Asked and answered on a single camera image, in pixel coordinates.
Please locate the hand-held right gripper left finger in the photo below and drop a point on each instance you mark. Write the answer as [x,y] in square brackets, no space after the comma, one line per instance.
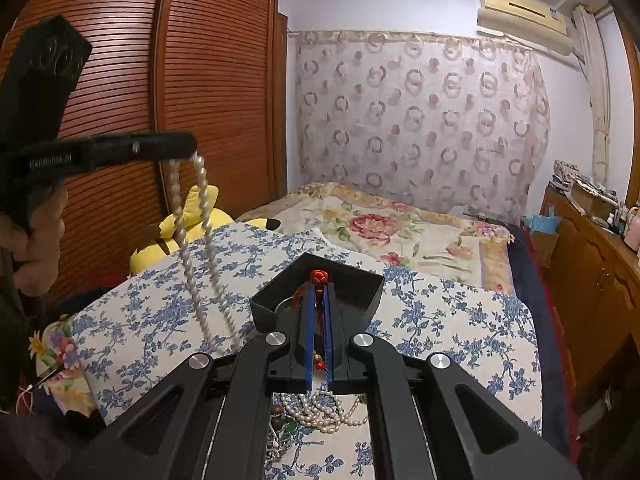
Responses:
[312,340]

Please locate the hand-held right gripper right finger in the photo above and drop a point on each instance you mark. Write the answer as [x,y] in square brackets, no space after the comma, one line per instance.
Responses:
[328,340]

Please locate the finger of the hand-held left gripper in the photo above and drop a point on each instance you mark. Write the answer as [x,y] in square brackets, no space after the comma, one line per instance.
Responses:
[150,145]

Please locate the black jewelry box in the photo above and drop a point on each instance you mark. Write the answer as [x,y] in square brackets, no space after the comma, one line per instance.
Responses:
[361,291]

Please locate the person's left hand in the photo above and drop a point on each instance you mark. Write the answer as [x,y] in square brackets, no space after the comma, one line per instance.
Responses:
[45,240]

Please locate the wooden slatted wardrobe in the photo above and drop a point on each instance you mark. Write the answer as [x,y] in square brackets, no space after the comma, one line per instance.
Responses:
[210,60]

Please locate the yellow plush toy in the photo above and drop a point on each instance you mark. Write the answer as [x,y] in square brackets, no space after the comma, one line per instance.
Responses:
[150,256]

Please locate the pink floral bedsheet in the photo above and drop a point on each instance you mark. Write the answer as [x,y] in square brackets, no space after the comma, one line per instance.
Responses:
[380,232]

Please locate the blue floral cloth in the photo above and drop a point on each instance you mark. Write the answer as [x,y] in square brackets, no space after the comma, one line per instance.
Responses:
[150,310]

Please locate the dark blue mattress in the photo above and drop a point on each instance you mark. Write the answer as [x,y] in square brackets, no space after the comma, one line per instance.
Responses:
[537,310]

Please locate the colourful floral quilt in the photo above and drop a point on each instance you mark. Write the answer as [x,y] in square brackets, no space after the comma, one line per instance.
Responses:
[60,355]

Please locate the blue plastic bag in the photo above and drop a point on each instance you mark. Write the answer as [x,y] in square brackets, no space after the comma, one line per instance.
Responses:
[541,221]

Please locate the circle patterned curtain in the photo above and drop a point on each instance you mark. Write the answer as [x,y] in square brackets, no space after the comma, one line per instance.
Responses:
[425,110]

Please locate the wooden side cabinet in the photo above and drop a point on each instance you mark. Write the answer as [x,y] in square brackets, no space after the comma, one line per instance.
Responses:
[590,272]

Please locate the cardboard box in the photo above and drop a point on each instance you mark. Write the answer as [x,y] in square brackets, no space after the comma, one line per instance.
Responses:
[592,194]

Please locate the pink kettle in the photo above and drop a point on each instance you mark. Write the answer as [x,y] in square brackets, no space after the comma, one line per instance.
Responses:
[633,227]

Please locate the beige drape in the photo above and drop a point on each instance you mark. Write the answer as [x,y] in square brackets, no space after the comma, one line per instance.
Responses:
[597,110]

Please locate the beige air conditioner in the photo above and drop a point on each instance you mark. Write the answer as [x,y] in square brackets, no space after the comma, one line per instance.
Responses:
[520,16]

